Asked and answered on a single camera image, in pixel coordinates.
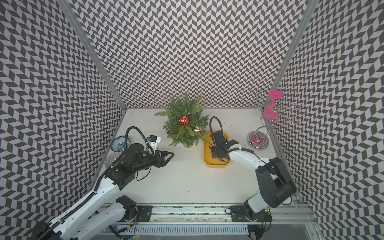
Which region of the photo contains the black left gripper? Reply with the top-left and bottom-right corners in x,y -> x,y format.
133,149 -> 175,173

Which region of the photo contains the gold ball ornament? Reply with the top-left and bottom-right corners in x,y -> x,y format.
194,125 -> 203,135

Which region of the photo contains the small green christmas tree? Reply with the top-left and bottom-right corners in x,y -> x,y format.
155,92 -> 209,148

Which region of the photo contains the red glitter ball ornament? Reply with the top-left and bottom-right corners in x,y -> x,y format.
179,115 -> 190,127

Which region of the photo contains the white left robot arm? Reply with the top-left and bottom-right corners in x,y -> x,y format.
31,126 -> 175,240

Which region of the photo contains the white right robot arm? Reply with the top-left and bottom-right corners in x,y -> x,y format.
209,116 -> 297,222

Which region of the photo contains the yellow plastic tray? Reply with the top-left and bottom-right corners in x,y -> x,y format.
203,133 -> 229,168

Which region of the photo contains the blue patterned bowl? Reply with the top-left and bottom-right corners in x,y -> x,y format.
110,136 -> 130,152

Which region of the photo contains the pink ribbed glass bowl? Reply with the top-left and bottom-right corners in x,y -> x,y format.
104,152 -> 122,169

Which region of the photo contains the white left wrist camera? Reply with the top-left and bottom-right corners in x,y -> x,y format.
147,135 -> 161,152

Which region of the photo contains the white slotted cable duct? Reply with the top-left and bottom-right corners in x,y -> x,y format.
118,225 -> 249,236

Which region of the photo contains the metal base rail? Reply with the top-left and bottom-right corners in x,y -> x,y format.
137,204 -> 317,225

